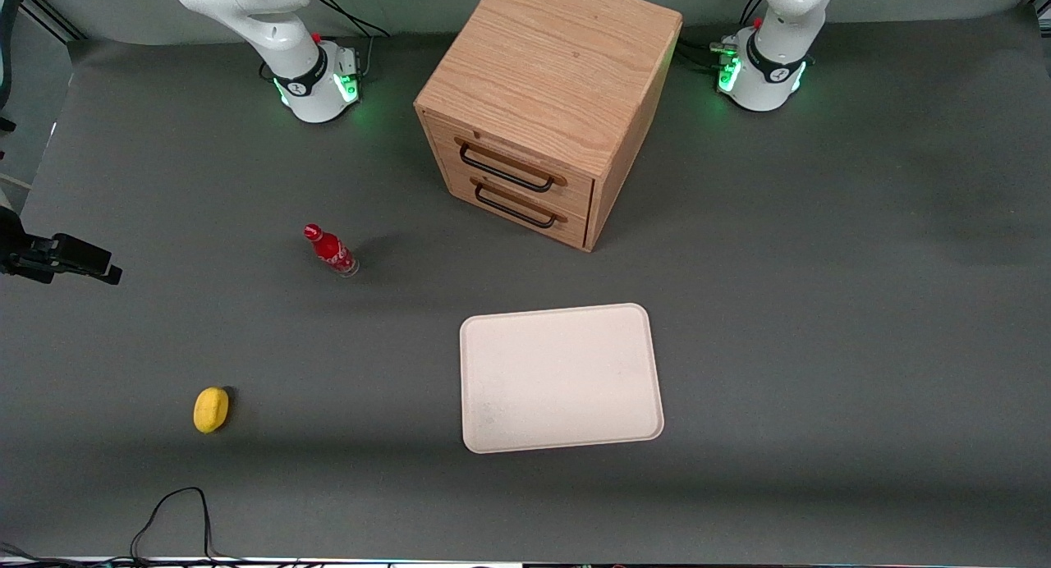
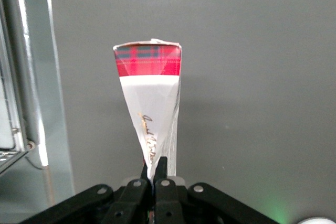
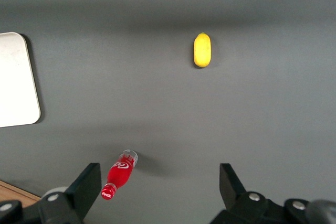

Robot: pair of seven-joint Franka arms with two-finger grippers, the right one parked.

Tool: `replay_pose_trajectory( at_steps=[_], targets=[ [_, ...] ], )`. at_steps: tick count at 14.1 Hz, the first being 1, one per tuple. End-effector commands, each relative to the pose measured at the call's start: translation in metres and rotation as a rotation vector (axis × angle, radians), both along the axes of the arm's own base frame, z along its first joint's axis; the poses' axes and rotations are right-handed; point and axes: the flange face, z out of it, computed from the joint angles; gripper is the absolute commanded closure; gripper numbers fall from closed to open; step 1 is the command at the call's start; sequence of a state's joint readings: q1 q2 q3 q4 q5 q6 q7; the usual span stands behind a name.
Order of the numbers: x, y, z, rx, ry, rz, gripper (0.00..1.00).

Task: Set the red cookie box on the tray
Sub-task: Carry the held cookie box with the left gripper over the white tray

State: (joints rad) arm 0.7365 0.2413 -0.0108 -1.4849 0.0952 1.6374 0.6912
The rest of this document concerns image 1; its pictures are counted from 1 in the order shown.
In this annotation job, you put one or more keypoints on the white rectangular tray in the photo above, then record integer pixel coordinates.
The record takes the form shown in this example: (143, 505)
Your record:
(558, 379)

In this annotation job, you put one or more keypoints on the wooden drawer front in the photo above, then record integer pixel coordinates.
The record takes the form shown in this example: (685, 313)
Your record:
(575, 194)
(566, 233)

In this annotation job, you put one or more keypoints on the red cola bottle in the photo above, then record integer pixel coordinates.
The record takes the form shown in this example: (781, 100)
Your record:
(331, 252)

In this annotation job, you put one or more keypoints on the wooden two-drawer cabinet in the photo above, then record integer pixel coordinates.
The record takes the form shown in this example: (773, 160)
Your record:
(550, 59)

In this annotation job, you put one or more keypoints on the yellow lemon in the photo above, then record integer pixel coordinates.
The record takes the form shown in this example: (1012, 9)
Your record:
(210, 409)

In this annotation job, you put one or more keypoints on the black clamp device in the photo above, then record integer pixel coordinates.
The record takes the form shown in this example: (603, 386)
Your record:
(74, 258)

